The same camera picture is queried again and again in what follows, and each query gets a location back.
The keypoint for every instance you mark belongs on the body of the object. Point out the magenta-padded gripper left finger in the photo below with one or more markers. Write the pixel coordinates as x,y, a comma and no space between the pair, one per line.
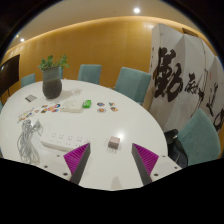
76,159

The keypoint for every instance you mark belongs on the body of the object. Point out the small dark grey card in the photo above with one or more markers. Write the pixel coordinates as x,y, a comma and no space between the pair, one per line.
31,98

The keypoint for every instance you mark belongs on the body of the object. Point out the potted plant in dark vase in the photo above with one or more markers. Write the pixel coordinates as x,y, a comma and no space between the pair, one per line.
51,85

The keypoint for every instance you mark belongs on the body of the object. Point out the teal chairs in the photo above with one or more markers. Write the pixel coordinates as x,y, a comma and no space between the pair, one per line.
133,83

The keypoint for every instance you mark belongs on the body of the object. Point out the white flat box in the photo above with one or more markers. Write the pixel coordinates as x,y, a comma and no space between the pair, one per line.
71,106

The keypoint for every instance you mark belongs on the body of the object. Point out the dark wall fixture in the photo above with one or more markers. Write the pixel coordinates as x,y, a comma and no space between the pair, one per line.
190,31

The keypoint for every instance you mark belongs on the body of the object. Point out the black bag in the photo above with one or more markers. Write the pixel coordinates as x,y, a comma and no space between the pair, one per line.
176,148

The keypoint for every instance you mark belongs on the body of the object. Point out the small green box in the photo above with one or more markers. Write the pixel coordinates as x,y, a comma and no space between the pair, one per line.
87,103

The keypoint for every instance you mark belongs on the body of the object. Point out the colourful card strip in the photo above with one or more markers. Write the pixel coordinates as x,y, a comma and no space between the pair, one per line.
26,115

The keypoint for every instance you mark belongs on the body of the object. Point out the white power strip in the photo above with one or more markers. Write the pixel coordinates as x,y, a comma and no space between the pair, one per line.
60,140

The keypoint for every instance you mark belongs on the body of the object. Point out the white calligraphy folding screen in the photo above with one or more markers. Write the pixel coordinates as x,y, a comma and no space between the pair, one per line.
173,63

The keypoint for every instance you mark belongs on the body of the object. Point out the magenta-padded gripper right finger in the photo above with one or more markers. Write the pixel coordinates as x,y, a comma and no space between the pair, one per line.
146,160

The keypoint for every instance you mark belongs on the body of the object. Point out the round ceiling lights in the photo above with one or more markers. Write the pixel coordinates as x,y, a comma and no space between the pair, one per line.
136,10

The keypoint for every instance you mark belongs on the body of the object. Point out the small pinkish charger block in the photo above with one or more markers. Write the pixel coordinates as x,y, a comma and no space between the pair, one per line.
114,142

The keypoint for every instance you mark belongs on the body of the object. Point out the black television screen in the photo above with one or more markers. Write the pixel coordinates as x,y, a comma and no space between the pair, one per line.
9,75

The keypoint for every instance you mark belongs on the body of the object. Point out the colourful round sticker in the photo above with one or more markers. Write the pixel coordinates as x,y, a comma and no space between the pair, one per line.
101,110
114,109
111,104
100,104

